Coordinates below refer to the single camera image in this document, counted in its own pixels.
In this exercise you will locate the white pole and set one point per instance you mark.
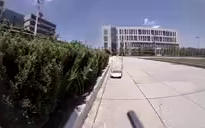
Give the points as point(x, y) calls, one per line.
point(37, 18)

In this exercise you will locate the lamp post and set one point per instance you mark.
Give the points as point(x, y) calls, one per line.
point(198, 42)

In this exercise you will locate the white vehicle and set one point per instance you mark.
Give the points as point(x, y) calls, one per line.
point(116, 73)

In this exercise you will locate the pale concrete slab pavement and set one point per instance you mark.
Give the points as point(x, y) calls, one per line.
point(176, 100)

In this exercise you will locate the grey striped building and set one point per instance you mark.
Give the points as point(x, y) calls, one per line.
point(45, 26)

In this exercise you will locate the grass strip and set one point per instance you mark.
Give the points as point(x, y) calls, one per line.
point(193, 62)

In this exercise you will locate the row of trees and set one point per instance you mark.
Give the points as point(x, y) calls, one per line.
point(198, 52)

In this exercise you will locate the robot's own part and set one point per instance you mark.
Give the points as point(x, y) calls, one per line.
point(135, 120)

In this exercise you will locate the grey concrete kerb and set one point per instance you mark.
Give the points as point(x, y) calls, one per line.
point(86, 108)

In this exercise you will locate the tall green hedge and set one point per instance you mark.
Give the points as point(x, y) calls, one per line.
point(33, 73)

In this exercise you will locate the white multi-storey building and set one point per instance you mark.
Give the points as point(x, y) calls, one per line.
point(140, 38)

